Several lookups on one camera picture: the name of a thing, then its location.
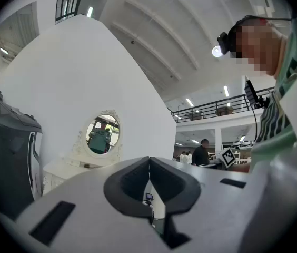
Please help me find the black chest-mounted device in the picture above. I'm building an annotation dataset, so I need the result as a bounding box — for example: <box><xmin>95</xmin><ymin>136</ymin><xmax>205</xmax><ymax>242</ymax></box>
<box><xmin>244</xmin><ymin>75</ymin><xmax>270</xmax><ymax>110</ymax></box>

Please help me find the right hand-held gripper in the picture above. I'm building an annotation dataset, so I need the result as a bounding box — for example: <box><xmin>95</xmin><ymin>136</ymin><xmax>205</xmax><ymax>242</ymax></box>
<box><xmin>218</xmin><ymin>147</ymin><xmax>236</xmax><ymax>168</ymax></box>

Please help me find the black balcony railing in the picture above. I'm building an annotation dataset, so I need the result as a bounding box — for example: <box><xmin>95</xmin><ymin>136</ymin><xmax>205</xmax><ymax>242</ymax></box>
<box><xmin>171</xmin><ymin>86</ymin><xmax>275</xmax><ymax>123</ymax></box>

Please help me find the person's right forearm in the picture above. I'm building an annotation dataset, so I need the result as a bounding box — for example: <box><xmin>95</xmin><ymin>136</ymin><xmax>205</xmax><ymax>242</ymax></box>
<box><xmin>229</xmin><ymin>163</ymin><xmax>251</xmax><ymax>173</ymax></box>

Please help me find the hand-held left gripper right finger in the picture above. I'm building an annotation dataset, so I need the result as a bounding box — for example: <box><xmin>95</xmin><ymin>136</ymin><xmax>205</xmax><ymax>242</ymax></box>
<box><xmin>150</xmin><ymin>157</ymin><xmax>201</xmax><ymax>249</ymax></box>

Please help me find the person's head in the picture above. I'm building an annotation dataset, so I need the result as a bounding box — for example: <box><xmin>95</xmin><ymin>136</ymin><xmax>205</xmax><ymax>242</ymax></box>
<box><xmin>229</xmin><ymin>16</ymin><xmax>289</xmax><ymax>77</ymax></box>

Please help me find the white vanity dressing table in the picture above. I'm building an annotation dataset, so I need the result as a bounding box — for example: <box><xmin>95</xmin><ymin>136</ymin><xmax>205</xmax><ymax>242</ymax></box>
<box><xmin>42</xmin><ymin>154</ymin><xmax>123</xmax><ymax>196</ymax></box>

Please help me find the black head-mounted camera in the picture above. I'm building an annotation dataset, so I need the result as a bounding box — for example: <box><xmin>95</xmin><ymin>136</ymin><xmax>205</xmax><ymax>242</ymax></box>
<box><xmin>216</xmin><ymin>32</ymin><xmax>231</xmax><ymax>55</ymax></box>

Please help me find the small black action camera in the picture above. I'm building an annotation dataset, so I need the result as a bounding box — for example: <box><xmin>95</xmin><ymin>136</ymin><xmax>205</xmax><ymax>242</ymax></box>
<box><xmin>143</xmin><ymin>192</ymin><xmax>154</xmax><ymax>207</ymax></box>

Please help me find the round ceiling lamp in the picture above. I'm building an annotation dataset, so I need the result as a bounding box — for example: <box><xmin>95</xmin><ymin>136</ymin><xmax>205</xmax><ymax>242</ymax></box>
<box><xmin>211</xmin><ymin>45</ymin><xmax>223</xmax><ymax>58</ymax></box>

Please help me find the oval white-framed mirror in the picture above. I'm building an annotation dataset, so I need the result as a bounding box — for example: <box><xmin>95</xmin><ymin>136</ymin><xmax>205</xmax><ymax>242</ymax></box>
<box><xmin>72</xmin><ymin>109</ymin><xmax>124</xmax><ymax>166</ymax></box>

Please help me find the black exercise machine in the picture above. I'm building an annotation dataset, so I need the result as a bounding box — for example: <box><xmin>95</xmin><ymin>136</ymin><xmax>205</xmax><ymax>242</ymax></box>
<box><xmin>0</xmin><ymin>77</ymin><xmax>44</xmax><ymax>221</ymax></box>

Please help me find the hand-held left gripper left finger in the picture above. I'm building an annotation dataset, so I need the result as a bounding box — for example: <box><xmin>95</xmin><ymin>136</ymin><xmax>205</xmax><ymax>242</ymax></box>
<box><xmin>103</xmin><ymin>156</ymin><xmax>153</xmax><ymax>219</ymax></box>

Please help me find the person's green printed T-shirt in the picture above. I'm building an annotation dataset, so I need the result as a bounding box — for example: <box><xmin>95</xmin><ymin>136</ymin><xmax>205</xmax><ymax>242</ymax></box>
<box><xmin>250</xmin><ymin>17</ymin><xmax>297</xmax><ymax>173</ymax></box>

